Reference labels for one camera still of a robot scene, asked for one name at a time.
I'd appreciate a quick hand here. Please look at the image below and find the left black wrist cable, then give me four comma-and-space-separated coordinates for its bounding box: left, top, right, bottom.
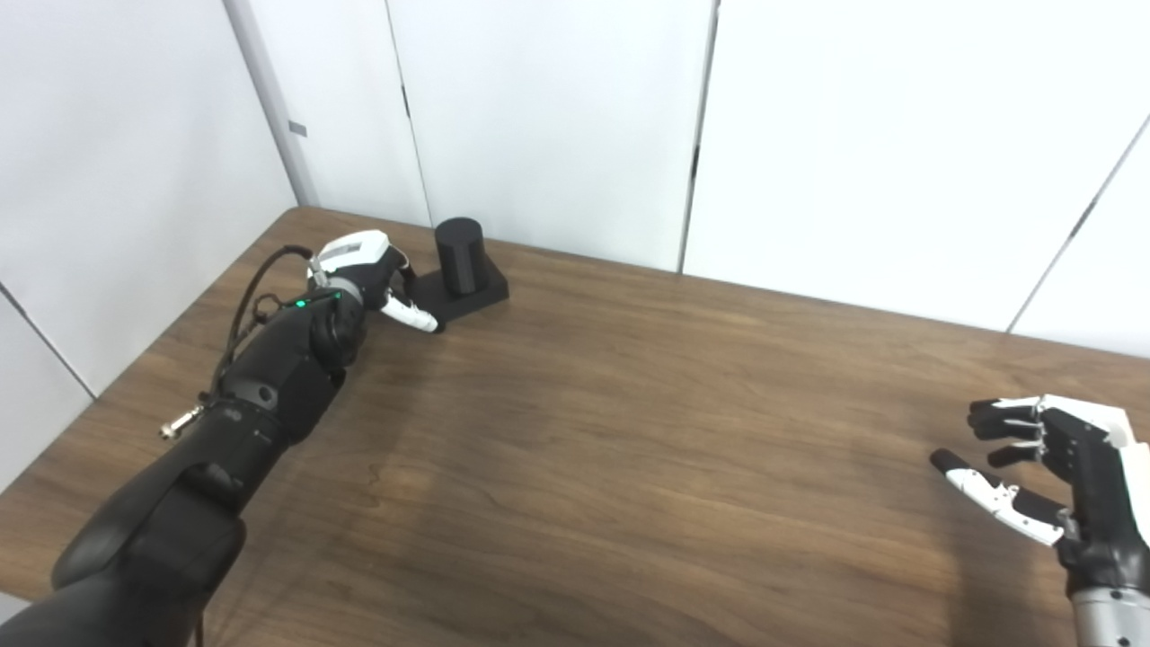
160, 244, 315, 441

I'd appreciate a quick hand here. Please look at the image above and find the white square piece with hole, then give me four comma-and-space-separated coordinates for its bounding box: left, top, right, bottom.
1047, 395, 1131, 448

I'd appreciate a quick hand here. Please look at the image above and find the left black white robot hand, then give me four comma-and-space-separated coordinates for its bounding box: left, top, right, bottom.
307, 230, 446, 335

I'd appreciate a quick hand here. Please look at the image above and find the black peg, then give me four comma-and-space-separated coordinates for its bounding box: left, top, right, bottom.
409, 217, 510, 324

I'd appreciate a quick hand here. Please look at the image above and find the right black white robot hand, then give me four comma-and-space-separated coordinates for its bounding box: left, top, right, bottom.
930, 394, 1150, 598

